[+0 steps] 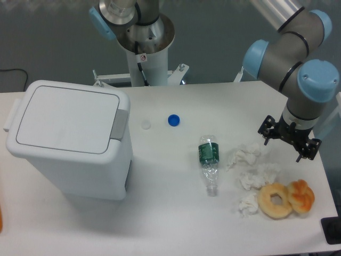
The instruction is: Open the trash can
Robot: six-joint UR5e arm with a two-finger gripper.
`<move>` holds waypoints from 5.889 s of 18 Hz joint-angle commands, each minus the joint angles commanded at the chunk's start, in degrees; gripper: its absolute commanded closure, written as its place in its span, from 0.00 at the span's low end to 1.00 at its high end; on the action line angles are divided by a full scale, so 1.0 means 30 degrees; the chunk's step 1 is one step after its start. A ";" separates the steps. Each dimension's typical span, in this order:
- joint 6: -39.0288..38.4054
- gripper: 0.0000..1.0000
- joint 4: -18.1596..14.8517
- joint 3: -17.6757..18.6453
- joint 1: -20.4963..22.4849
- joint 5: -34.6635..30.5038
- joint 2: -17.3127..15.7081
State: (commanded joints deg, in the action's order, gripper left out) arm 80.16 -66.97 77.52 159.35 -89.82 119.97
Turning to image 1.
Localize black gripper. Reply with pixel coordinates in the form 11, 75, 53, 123
258, 115, 321, 162

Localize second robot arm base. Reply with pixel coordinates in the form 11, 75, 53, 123
88, 1, 175, 54

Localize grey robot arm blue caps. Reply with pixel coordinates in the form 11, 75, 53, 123
242, 1, 340, 160

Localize white plastic trash can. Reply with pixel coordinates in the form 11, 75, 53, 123
6, 80, 133, 200

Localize crumpled white tissue top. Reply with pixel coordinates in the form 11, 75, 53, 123
226, 143, 265, 171

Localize crumpled white tissue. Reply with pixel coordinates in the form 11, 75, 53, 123
238, 193, 258, 218
239, 163, 281, 191
226, 143, 265, 171

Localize crumpled white tissue middle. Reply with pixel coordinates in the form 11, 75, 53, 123
239, 163, 281, 191

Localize orange glazed twisted bun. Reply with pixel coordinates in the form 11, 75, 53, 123
287, 179, 315, 214

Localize crumpled white tissue bottom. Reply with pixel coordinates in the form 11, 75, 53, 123
238, 193, 258, 218

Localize clear plastic bottle green label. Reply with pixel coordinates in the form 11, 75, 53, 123
198, 134, 220, 197

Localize black device at table edge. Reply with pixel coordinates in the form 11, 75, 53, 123
321, 217, 340, 245

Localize blue bottle cap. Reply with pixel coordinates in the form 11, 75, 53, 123
167, 114, 180, 127

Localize white bottle cap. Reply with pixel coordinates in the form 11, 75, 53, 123
141, 119, 151, 130

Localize orange object at left edge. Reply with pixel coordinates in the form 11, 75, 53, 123
0, 208, 3, 233

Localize plain ring donut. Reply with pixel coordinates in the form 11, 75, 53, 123
257, 182, 293, 219

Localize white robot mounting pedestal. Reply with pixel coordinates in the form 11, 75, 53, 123
93, 46, 190, 87

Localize black cable on floor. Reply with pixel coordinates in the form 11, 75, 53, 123
0, 68, 29, 93

